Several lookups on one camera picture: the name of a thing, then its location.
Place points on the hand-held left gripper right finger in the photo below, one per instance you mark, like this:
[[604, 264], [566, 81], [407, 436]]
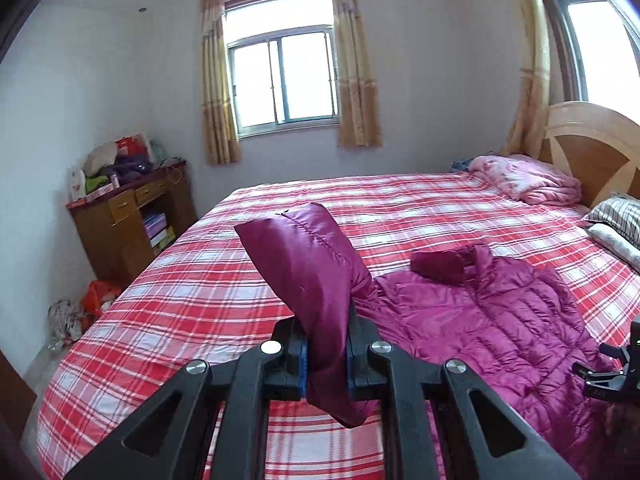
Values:
[[351, 366]]

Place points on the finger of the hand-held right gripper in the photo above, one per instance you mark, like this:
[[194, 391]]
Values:
[[597, 385]]

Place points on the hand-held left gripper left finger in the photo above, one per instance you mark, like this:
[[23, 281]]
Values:
[[302, 360]]

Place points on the magenta down jacket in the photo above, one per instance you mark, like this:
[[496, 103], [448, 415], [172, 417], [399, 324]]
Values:
[[500, 320]]

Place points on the white patterned pillow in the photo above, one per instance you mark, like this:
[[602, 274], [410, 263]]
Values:
[[612, 240]]

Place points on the bed with red plaid sheet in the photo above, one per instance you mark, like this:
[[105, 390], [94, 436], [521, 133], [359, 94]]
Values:
[[200, 290]]

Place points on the striped pillow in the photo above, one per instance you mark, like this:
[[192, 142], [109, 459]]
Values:
[[620, 211]]

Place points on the stack of boxes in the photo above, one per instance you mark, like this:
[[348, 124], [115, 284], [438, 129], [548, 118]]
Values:
[[159, 232]]

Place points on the wooden headboard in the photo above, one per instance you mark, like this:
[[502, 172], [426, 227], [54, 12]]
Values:
[[585, 155]]

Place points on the pink folded quilt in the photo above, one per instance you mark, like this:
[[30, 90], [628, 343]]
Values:
[[525, 177]]

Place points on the orange plastic bag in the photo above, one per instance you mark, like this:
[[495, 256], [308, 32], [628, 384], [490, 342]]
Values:
[[97, 296]]

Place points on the wooden cabinet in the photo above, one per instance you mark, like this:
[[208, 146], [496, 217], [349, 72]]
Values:
[[115, 250]]

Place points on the blue cloth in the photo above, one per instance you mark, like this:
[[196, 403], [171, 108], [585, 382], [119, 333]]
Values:
[[460, 164]]

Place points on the floral plastic bag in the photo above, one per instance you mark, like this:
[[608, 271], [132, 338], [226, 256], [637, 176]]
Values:
[[65, 317]]

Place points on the purple cloth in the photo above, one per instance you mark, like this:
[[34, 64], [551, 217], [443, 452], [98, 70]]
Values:
[[132, 167]]

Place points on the green cloth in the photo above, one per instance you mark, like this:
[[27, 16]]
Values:
[[96, 183]]

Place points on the red paper bag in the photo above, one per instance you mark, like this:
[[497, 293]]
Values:
[[131, 147]]

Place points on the metal framed window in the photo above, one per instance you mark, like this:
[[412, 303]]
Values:
[[280, 80]]

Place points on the white printed bag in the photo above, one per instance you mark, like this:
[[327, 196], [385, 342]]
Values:
[[76, 186]]

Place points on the white plastic bag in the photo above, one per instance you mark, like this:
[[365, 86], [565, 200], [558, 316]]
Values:
[[100, 157]]

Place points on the long yellow curtain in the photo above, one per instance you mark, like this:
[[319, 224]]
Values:
[[530, 85]]

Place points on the large side window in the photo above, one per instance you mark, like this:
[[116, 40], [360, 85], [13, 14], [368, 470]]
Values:
[[600, 50]]

